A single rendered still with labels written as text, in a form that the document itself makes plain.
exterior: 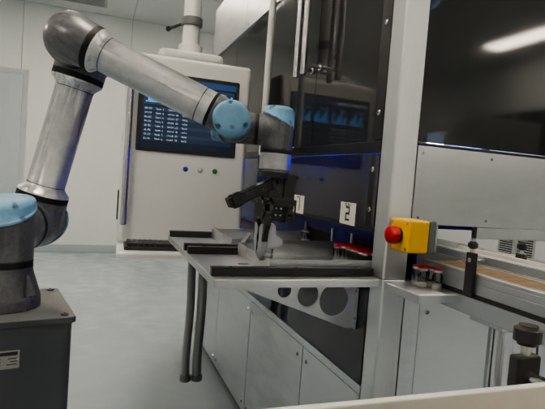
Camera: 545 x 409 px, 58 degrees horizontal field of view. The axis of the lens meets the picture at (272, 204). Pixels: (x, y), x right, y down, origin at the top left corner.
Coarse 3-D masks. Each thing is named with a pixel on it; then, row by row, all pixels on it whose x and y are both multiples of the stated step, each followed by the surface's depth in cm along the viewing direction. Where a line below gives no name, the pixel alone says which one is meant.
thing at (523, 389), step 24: (528, 336) 37; (528, 360) 38; (528, 384) 34; (264, 408) 28; (288, 408) 28; (312, 408) 28; (336, 408) 28; (360, 408) 29; (384, 408) 30; (408, 408) 30; (432, 408) 31; (456, 408) 31; (480, 408) 32; (504, 408) 33; (528, 408) 34
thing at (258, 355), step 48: (240, 288) 223; (240, 336) 219; (288, 336) 167; (432, 336) 122; (480, 336) 127; (240, 384) 215; (288, 384) 165; (336, 384) 134; (432, 384) 123; (480, 384) 128
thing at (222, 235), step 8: (216, 232) 162; (224, 232) 170; (232, 232) 170; (240, 232) 171; (280, 232) 177; (288, 232) 178; (296, 232) 179; (216, 240) 162; (224, 240) 152; (232, 240) 144; (240, 240) 145; (248, 240) 146; (288, 240) 150; (296, 240) 151; (304, 240) 152
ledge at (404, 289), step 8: (384, 288) 114; (392, 288) 111; (400, 288) 109; (408, 288) 108; (416, 288) 109; (424, 288) 110; (408, 296) 106; (416, 296) 103; (424, 296) 103; (432, 296) 104; (440, 296) 104; (448, 296) 105; (456, 296) 106
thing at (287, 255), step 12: (240, 252) 134; (252, 252) 124; (276, 252) 140; (288, 252) 141; (300, 252) 143; (312, 252) 144; (324, 252) 145; (252, 264) 124; (264, 264) 115; (276, 264) 113; (288, 264) 114; (300, 264) 115; (312, 264) 116; (324, 264) 117; (336, 264) 118; (348, 264) 119; (360, 264) 120
